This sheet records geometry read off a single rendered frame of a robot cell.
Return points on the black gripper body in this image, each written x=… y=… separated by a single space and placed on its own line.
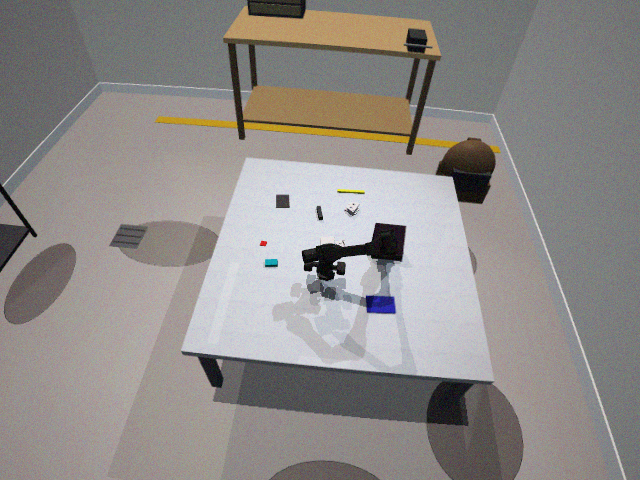
x=340 y=267

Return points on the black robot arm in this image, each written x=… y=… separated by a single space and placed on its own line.
x=329 y=253

